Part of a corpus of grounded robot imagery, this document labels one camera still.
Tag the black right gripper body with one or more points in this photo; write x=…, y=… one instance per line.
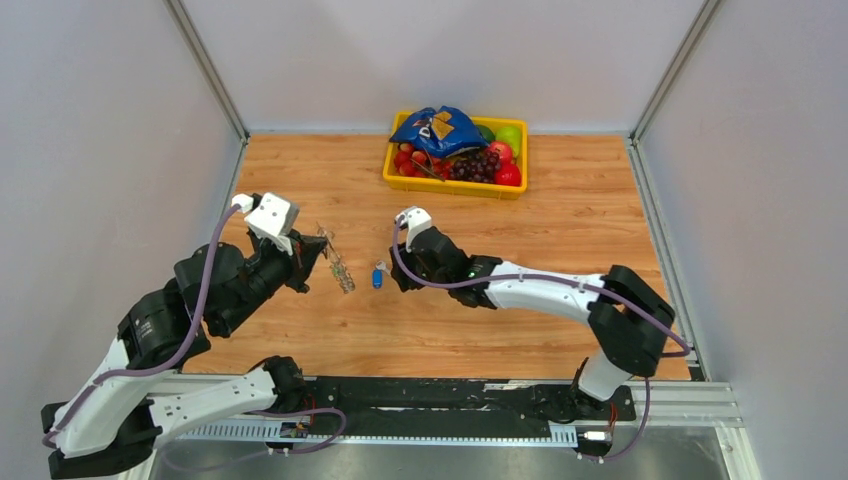
x=411, y=272

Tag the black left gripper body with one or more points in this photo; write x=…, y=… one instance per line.
x=300, y=259

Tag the silver key with blue tag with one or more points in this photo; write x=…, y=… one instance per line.
x=379, y=274

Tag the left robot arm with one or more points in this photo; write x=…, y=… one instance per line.
x=113, y=424

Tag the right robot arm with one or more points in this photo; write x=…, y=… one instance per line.
x=630, y=321

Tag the red cherry cluster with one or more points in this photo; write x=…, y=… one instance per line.
x=412, y=162

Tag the yellow plastic bin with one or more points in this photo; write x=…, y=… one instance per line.
x=454, y=187

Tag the purple grape bunch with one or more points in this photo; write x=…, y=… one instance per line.
x=477, y=167

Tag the red tomato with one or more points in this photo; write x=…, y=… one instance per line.
x=508, y=174

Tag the blue chips bag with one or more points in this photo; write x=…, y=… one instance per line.
x=440, y=132

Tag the red apple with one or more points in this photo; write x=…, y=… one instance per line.
x=500, y=152

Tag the dark green avocado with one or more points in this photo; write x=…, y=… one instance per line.
x=486, y=133

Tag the green apple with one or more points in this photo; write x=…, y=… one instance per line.
x=512, y=136

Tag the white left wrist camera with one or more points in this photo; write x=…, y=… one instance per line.
x=269, y=216

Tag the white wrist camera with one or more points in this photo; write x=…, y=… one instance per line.
x=269, y=216
x=414, y=220

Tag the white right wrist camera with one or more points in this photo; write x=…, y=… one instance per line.
x=414, y=220

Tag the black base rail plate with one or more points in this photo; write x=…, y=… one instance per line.
x=448, y=408

